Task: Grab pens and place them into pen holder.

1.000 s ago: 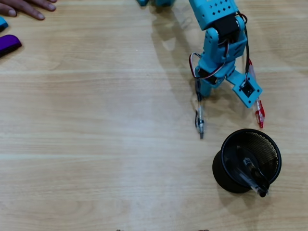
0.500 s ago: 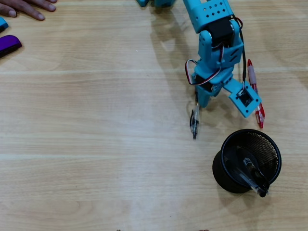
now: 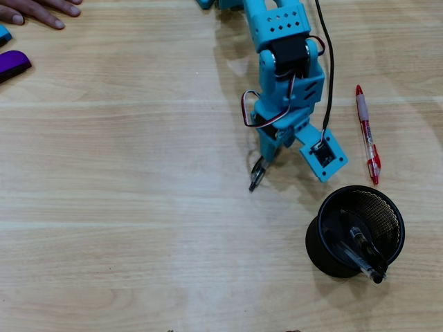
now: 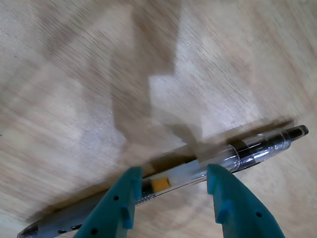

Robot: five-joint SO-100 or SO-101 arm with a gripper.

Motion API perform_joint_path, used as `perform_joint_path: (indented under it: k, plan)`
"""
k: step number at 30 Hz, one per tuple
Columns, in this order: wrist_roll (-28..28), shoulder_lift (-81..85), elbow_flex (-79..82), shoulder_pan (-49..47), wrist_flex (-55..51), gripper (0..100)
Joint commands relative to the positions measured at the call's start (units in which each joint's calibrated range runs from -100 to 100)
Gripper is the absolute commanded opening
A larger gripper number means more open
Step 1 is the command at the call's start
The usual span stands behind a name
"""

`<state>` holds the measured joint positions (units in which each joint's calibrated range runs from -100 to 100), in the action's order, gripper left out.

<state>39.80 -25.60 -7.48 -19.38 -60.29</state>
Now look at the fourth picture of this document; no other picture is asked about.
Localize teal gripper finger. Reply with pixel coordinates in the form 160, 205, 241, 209
73, 166, 144, 238
207, 163, 286, 238

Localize grey grip retractable pen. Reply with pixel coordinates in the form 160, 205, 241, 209
16, 125, 309, 238

